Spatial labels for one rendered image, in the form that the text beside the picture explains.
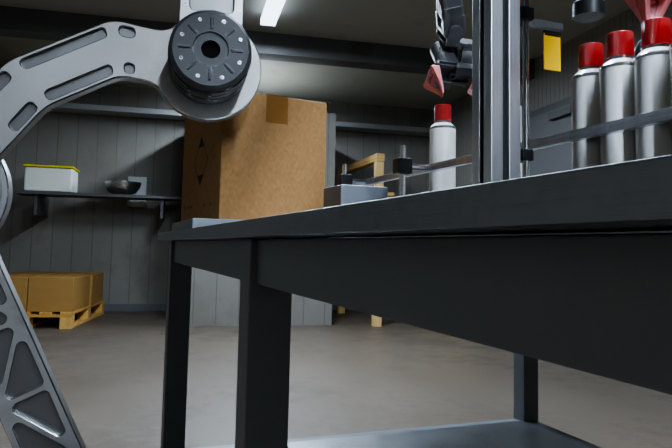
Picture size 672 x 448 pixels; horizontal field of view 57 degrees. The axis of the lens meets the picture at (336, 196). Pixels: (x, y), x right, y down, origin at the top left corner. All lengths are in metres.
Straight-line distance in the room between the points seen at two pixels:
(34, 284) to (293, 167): 5.25
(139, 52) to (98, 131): 6.81
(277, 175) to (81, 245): 6.68
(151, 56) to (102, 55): 0.09
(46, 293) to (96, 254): 1.61
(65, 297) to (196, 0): 5.35
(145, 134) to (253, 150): 6.68
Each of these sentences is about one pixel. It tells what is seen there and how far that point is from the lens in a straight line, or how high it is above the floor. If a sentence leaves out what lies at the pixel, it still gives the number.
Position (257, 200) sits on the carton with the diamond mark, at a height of 0.89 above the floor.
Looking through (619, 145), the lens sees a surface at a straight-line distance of 0.86.
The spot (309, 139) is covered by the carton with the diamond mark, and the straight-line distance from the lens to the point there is 1.37.
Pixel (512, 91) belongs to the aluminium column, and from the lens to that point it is 0.85.
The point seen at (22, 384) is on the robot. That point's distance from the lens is 1.27.
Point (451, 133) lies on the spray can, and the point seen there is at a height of 1.02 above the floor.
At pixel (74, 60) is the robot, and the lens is 1.24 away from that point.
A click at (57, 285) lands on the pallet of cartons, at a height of 0.39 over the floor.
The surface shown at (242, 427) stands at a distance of 0.89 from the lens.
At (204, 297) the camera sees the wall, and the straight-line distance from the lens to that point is 6.36.
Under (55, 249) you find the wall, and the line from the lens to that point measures 7.98.
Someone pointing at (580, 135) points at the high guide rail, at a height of 0.95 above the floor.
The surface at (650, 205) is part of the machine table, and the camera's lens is 0.22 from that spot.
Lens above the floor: 0.80
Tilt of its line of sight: 5 degrees up
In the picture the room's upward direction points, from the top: 1 degrees clockwise
